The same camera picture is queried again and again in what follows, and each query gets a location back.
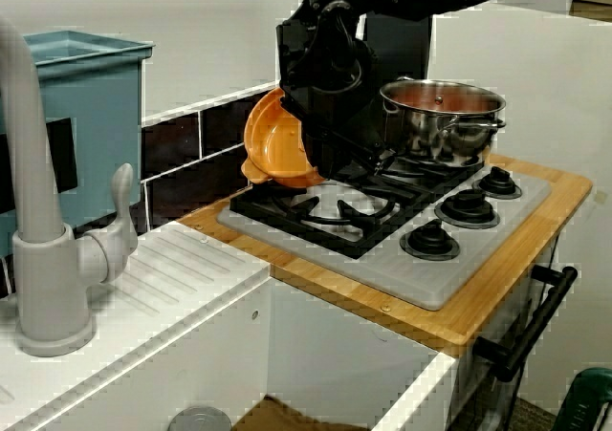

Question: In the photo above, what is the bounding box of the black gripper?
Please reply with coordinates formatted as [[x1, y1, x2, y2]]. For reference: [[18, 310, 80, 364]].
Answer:
[[278, 80, 399, 182]]

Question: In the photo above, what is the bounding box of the orange plastic toy pot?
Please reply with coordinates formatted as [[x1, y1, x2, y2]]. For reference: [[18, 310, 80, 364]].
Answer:
[[240, 86, 327, 186]]

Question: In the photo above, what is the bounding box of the black stove grate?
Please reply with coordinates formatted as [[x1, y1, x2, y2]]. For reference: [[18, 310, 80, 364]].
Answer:
[[229, 156, 485, 260]]

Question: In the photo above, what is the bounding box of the stainless steel cooking pot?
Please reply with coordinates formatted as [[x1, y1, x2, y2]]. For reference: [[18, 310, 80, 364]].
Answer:
[[380, 77, 508, 168]]

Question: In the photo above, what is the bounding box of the black stove knob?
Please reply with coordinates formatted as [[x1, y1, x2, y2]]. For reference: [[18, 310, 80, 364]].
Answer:
[[434, 187, 501, 227], [472, 165, 524, 201], [400, 219, 462, 261]]

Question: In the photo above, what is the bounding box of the grey toy stove top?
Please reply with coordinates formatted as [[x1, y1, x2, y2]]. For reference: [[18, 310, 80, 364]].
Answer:
[[217, 162, 554, 312]]

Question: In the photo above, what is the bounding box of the dark tile backsplash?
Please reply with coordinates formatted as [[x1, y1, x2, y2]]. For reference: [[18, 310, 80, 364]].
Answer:
[[0, 80, 288, 301]]

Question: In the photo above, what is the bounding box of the wooden countertop board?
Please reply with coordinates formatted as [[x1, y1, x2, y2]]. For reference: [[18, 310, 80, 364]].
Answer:
[[177, 152, 595, 347]]

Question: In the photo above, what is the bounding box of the white toy sink unit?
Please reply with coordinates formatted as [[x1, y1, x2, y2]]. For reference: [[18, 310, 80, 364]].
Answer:
[[0, 220, 460, 431]]

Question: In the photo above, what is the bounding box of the blue plastic bin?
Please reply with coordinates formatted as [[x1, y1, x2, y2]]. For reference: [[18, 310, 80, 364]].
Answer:
[[0, 30, 157, 260]]

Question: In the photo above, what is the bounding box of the white toy oven front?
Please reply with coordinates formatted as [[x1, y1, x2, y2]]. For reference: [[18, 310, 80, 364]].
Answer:
[[448, 237, 566, 431]]

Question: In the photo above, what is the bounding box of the grey sink drain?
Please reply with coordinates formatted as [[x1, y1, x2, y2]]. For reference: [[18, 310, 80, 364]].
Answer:
[[167, 405, 233, 431]]

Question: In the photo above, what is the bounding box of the grey toy faucet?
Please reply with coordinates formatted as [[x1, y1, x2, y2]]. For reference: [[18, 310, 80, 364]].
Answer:
[[0, 14, 141, 358]]

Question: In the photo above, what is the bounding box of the green plastic object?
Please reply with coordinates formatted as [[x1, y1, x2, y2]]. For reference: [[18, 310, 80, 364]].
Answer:
[[557, 367, 612, 431]]

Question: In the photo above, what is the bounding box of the black vertical post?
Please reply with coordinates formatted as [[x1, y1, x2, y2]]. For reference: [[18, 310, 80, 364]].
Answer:
[[356, 12, 434, 87]]

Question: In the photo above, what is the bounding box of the black oven door handle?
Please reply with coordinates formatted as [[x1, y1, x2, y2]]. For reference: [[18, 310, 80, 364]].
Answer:
[[472, 264, 579, 383]]

